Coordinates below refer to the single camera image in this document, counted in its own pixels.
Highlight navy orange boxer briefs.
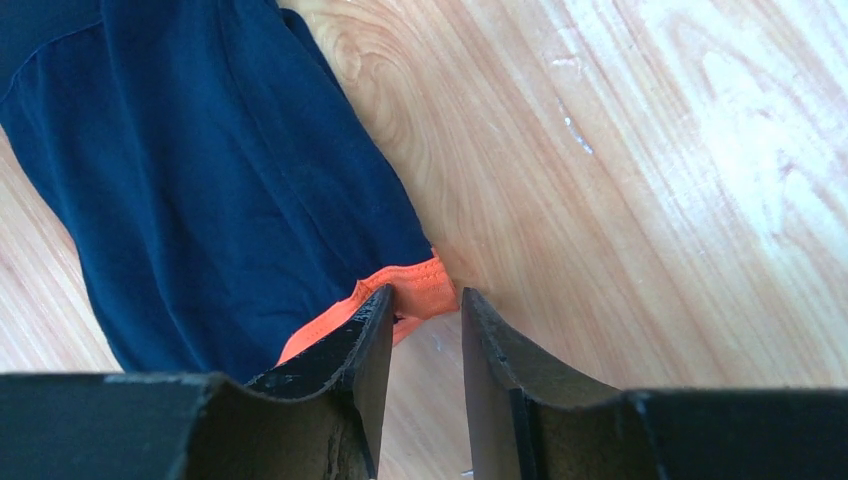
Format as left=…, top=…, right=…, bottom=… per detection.
left=1, top=1, right=458, bottom=382

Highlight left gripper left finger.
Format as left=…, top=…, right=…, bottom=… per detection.
left=1, top=286, right=394, bottom=479

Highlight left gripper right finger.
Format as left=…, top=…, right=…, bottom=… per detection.
left=462, top=288, right=847, bottom=479

